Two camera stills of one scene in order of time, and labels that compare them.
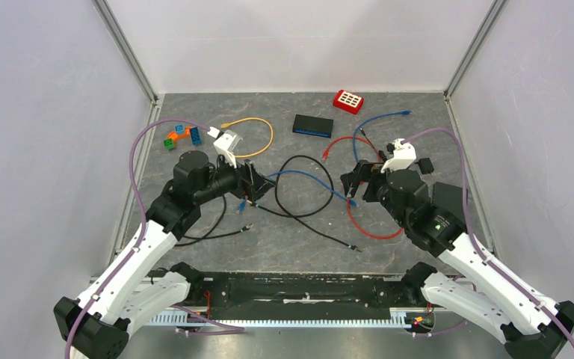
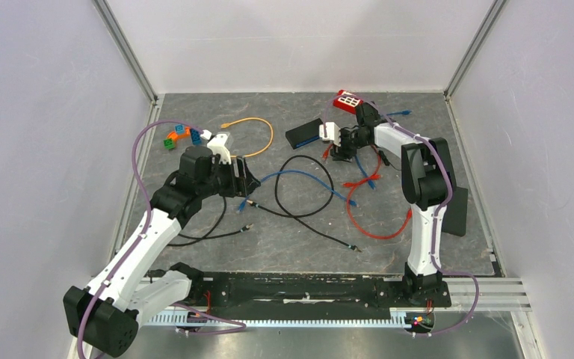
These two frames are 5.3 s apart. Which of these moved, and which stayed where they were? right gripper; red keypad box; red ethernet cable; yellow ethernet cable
Moved: right gripper
Stayed: yellow ethernet cable; red keypad box; red ethernet cable
